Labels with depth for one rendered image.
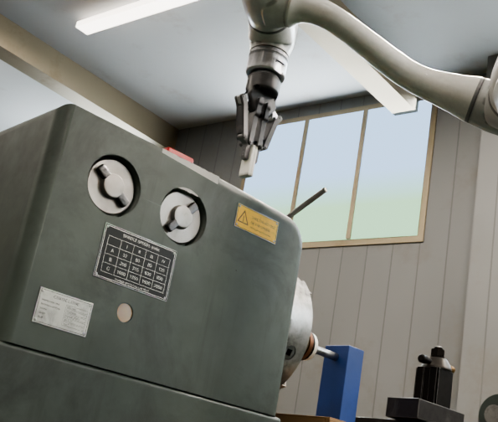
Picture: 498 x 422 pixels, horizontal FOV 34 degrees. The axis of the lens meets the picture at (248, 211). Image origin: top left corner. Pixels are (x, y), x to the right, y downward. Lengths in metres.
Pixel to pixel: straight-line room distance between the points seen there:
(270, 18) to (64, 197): 0.65
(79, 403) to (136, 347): 0.13
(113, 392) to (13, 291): 0.23
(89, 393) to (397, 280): 4.92
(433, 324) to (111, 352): 4.67
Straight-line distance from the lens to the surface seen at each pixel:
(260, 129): 1.79
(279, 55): 1.84
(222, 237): 1.50
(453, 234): 6.04
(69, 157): 1.33
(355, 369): 2.09
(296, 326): 1.77
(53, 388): 1.29
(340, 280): 6.37
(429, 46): 6.25
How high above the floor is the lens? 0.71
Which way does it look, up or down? 19 degrees up
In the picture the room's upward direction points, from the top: 10 degrees clockwise
